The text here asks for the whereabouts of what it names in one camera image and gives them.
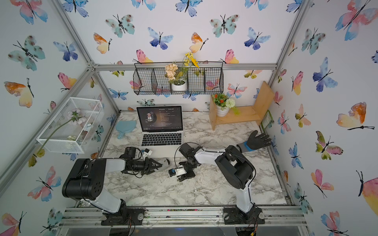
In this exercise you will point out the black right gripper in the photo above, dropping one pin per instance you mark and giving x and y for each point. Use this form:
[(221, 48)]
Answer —
[(188, 175)]

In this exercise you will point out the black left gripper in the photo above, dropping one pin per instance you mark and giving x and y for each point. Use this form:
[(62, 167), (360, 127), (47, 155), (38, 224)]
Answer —
[(148, 166)]

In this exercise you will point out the grey wireless mouse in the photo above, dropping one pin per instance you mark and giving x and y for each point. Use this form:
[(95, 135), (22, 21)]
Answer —
[(165, 164)]

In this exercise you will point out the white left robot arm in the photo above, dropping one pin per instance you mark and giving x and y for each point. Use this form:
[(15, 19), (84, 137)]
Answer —
[(86, 179)]

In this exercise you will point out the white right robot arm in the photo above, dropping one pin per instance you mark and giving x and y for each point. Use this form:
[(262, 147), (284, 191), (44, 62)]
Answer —
[(235, 167)]

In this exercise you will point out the silver laptop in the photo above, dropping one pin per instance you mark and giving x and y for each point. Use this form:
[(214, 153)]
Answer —
[(162, 130)]

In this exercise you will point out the light blue hand mirror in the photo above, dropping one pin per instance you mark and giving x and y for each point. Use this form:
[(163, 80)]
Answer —
[(124, 127)]

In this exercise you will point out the white ribbed flower pot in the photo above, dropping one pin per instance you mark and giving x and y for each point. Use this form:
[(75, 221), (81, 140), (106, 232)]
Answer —
[(222, 111)]

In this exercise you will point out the black and blue work glove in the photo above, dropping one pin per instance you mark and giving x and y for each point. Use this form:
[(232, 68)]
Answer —
[(255, 142)]

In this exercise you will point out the green artificial plant with flowers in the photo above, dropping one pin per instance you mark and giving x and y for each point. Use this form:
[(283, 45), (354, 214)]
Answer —
[(223, 100)]

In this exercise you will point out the white pot with beige flowers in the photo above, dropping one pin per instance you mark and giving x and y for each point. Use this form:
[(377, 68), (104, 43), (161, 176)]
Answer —
[(177, 77)]

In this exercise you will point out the wooden desktop shelf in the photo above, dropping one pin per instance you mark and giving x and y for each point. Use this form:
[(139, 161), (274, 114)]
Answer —
[(253, 113)]

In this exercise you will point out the green and white leaflet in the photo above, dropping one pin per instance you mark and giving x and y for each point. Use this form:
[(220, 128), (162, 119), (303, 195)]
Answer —
[(267, 121)]

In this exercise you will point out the yellow artificial flower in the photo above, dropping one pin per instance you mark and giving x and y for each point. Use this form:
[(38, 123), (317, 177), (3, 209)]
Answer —
[(189, 60)]

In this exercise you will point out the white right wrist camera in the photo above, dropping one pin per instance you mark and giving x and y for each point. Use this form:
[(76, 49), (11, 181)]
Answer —
[(177, 172)]

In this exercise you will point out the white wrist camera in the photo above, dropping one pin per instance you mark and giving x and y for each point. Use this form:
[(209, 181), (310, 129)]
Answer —
[(146, 153), (177, 172)]

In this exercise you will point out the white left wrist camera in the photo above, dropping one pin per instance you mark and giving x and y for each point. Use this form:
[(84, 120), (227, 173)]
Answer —
[(146, 153)]

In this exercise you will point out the black wire wall basket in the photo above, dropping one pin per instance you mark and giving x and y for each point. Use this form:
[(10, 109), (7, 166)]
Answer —
[(149, 79)]

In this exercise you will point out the white mesh wall box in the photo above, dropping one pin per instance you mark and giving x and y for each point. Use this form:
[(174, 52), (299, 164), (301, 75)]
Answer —
[(73, 127)]

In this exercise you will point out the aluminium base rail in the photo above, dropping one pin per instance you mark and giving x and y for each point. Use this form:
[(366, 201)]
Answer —
[(184, 217)]

